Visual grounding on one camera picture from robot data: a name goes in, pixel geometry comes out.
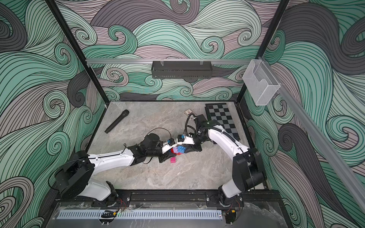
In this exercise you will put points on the black wall tray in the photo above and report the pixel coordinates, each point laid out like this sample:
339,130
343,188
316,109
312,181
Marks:
182,69

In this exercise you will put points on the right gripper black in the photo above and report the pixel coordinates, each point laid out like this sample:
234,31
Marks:
192,147

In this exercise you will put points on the light blue lego brick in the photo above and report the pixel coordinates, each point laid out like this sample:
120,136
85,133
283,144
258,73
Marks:
181,149

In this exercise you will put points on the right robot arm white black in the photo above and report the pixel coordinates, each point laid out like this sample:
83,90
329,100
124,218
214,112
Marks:
247,165

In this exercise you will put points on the playing card box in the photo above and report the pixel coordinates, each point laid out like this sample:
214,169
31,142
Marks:
188,112

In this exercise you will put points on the black microphone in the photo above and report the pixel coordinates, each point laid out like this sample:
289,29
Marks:
124,114

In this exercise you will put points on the clear plastic wall bin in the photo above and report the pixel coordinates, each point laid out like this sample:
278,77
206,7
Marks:
260,80

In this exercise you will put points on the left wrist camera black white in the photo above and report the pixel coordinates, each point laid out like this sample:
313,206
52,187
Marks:
168,145

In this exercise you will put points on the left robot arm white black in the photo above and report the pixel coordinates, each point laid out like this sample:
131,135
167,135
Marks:
74,178

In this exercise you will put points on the lilac lego brick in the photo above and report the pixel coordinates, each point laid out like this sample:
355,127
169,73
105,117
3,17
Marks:
175,149

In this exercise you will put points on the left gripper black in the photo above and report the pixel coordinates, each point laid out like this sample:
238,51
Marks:
166,156

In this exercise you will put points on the white slotted cable duct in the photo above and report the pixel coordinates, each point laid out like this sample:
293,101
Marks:
143,214

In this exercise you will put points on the black grey chessboard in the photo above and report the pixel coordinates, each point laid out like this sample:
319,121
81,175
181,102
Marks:
221,113

